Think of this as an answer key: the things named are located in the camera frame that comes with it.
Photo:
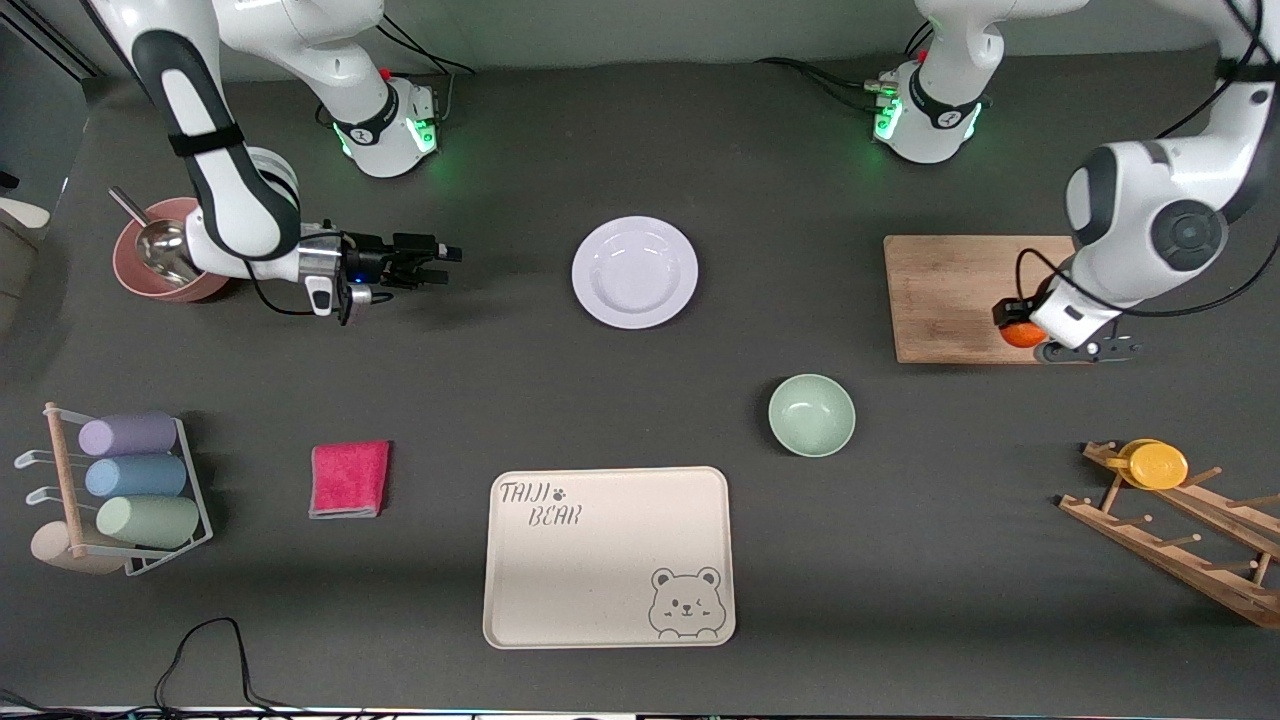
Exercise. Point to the beige bear print tray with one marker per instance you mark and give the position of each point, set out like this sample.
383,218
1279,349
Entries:
600,570

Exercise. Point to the pink folded cloth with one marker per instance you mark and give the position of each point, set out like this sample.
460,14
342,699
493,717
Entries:
350,480

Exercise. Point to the blue cup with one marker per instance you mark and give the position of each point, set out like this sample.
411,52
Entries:
135,477

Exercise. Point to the beige cup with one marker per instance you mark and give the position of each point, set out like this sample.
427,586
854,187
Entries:
55,552

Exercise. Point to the yellow cup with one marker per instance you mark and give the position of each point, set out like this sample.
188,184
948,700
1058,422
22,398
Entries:
1158,466

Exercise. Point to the light green bowl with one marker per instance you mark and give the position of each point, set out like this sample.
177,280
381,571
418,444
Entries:
812,415

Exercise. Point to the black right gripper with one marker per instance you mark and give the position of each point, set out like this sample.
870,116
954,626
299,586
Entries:
369,258

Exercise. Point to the orange fruit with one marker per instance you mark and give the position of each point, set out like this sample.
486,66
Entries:
1022,336

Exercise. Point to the white round plate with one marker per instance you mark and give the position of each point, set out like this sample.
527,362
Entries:
635,272

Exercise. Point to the metal scoop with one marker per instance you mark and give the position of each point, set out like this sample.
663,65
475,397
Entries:
160,245

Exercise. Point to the green cup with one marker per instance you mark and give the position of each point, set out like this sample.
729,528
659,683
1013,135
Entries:
148,522

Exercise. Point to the beige background object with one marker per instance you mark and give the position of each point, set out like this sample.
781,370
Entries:
22,213

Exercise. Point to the wooden peg rack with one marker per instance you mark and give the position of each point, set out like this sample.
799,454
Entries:
1180,565

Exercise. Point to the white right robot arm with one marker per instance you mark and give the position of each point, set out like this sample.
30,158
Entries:
230,200

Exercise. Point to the purple cup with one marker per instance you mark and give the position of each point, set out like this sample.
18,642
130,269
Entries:
128,435

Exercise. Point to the pink bowl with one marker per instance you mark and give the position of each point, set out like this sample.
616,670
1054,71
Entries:
140,282

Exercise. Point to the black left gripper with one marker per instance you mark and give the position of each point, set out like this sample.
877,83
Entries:
1007,311

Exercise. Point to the wooden cutting board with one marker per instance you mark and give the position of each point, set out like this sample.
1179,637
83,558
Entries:
940,300

